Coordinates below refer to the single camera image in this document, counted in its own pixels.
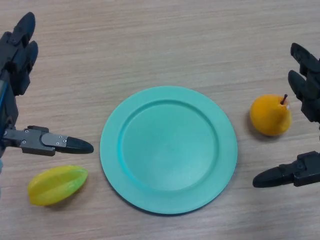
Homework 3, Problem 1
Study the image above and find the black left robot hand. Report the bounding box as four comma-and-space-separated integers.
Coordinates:
0, 11, 95, 161

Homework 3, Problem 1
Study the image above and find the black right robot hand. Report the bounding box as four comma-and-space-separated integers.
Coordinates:
252, 42, 320, 188

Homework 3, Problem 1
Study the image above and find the yellow orange pear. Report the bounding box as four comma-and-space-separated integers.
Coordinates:
249, 93, 293, 137

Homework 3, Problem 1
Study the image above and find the green round plate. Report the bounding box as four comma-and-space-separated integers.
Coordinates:
99, 85, 238, 215

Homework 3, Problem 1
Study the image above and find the yellow green starfruit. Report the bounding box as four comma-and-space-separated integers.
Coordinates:
26, 164, 89, 207

